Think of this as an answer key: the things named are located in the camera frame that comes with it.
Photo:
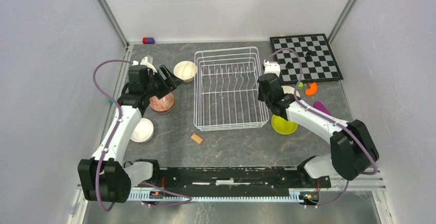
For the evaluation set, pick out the plain white bowl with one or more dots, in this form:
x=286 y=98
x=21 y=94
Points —
x=143 y=131

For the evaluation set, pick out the small wooden block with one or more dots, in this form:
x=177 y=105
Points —
x=196 y=138

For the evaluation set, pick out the black chess piece lower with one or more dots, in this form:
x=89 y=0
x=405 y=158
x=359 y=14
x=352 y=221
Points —
x=289 y=65

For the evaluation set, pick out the beige bowl with leaf motif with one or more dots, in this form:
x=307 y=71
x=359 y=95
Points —
x=185 y=70

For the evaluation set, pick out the red and purple block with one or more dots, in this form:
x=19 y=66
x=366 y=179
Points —
x=148 y=40

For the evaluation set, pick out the orange curved toy piece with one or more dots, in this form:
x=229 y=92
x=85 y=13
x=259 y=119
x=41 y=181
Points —
x=311 y=89

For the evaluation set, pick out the purple plastic scoop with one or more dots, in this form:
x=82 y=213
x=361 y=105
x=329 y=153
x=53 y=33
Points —
x=319 y=106

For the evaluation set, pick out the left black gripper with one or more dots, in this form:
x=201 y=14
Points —
x=168 y=85

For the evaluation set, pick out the yellow-green bowl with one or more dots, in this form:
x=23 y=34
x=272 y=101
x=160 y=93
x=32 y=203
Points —
x=282 y=126

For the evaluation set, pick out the white wire dish rack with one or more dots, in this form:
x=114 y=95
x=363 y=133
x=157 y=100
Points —
x=226 y=90

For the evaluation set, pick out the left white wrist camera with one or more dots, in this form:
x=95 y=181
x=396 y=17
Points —
x=146 y=61

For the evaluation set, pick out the blue patterned bowl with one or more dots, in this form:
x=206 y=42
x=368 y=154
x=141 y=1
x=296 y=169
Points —
x=162 y=105

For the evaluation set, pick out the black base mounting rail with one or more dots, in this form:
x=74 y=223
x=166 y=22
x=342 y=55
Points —
x=267 y=181

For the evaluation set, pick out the black and white chessboard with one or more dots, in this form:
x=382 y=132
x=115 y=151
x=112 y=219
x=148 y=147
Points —
x=320 y=67

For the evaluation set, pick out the white bowl outside rack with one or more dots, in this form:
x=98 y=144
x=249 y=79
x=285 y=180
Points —
x=290 y=90

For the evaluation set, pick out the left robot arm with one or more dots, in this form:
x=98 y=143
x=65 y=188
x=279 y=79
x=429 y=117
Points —
x=103 y=177

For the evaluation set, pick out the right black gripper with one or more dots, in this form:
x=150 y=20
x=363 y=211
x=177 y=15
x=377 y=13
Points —
x=260 y=96

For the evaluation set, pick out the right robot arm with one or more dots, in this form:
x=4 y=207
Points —
x=352 y=150

